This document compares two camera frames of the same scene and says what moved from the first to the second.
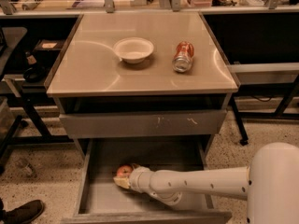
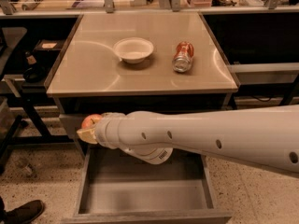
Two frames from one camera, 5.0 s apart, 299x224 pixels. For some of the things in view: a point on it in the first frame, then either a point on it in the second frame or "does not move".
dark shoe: [23, 214] does not move
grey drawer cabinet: [142, 76] does not move
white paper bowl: [133, 49] does not move
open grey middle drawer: [101, 201] does not move
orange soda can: [182, 60] does not move
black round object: [35, 74] does not move
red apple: [124, 171] -> [89, 121]
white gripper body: [135, 178] -> [102, 132]
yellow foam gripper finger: [135, 165] -> [112, 114]
